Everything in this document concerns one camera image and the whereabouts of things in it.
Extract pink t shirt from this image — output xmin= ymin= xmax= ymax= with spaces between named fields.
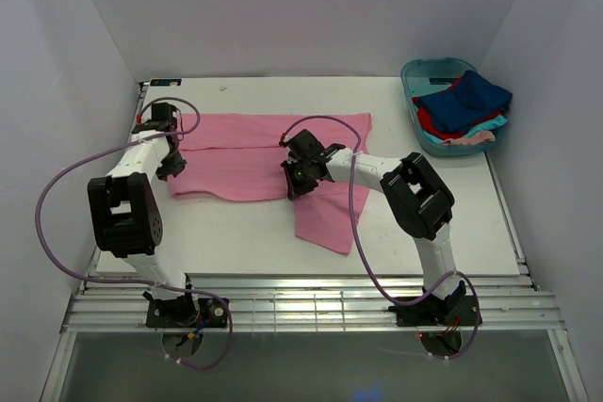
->
xmin=168 ymin=113 xmax=369 ymax=255

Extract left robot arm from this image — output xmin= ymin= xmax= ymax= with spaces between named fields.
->
xmin=87 ymin=98 xmax=187 ymax=302

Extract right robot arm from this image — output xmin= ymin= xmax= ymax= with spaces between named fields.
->
xmin=279 ymin=129 xmax=466 ymax=326

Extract blue label sticker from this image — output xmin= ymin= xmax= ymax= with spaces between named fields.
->
xmin=149 ymin=78 xmax=182 ymax=87

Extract teal plastic laundry basket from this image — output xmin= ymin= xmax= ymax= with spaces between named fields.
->
xmin=400 ymin=57 xmax=513 ymax=157

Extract dark blue t shirt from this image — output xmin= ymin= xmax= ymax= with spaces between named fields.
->
xmin=412 ymin=70 xmax=513 ymax=134

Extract light pink garment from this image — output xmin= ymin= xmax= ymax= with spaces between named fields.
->
xmin=441 ymin=131 xmax=496 ymax=146

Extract turquoise garment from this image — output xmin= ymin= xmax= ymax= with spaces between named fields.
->
xmin=464 ymin=115 xmax=508 ymax=137

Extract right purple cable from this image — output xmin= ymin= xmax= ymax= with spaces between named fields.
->
xmin=277 ymin=114 xmax=483 ymax=362

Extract purple cable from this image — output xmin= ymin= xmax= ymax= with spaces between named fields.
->
xmin=34 ymin=96 xmax=234 ymax=371
xmin=277 ymin=114 xmax=483 ymax=362

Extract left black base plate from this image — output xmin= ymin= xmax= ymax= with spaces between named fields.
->
xmin=144 ymin=297 xmax=228 ymax=330

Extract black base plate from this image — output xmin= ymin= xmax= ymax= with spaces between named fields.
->
xmin=144 ymin=297 xmax=228 ymax=330
xmin=388 ymin=296 xmax=482 ymax=327

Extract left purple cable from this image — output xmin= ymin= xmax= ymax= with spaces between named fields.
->
xmin=34 ymin=96 xmax=234 ymax=371

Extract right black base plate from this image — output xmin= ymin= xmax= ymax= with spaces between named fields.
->
xmin=388 ymin=296 xmax=482 ymax=327

